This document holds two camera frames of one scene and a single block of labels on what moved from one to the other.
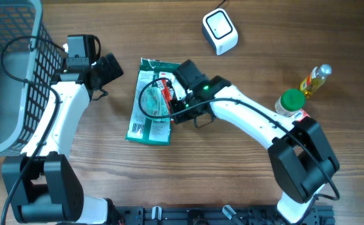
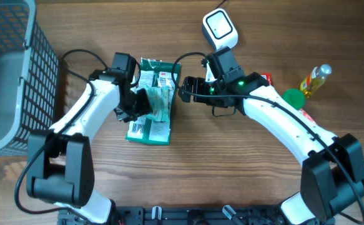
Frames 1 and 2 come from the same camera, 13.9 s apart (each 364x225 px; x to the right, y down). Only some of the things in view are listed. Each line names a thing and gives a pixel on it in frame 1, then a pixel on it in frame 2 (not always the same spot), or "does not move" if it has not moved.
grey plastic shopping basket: (19, 61) does not move
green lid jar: (291, 101) does not move
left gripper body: (97, 84) to (132, 102)
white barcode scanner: (219, 29) does not move
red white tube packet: (166, 94) to (268, 77)
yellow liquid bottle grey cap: (315, 79) does not move
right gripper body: (184, 109) to (201, 86)
